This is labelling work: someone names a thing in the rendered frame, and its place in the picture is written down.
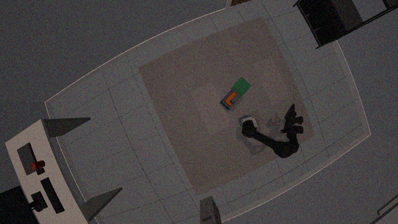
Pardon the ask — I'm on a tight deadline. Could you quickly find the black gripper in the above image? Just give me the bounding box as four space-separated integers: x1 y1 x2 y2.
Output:
284 104 297 126

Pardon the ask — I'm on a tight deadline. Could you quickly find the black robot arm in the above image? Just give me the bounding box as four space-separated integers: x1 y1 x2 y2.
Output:
242 116 304 158

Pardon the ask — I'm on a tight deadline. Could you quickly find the orange l-shaped part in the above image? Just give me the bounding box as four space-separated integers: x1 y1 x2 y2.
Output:
225 92 236 106

